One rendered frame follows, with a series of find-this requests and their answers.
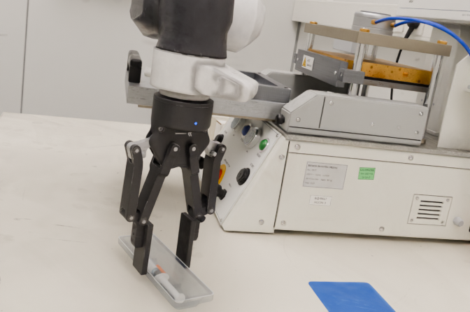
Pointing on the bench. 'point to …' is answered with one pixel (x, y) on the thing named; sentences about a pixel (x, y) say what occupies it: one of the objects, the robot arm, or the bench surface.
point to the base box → (356, 192)
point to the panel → (237, 149)
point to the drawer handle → (134, 66)
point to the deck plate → (378, 143)
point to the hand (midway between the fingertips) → (164, 245)
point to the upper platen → (385, 71)
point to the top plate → (385, 33)
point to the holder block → (269, 88)
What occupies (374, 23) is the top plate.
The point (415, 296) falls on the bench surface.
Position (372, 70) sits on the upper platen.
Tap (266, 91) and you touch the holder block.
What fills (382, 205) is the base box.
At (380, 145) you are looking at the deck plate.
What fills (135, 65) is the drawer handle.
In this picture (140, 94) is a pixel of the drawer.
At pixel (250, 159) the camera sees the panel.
